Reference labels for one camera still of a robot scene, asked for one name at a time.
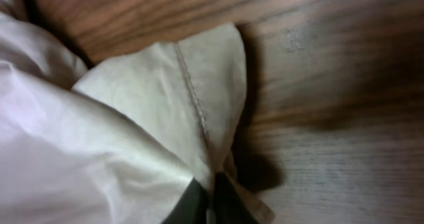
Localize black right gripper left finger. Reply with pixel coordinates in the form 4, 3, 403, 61
162, 179, 209, 224

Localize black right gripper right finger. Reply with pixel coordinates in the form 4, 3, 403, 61
213, 172, 258, 224

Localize beige khaki shorts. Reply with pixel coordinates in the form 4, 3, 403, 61
1, 0, 275, 224

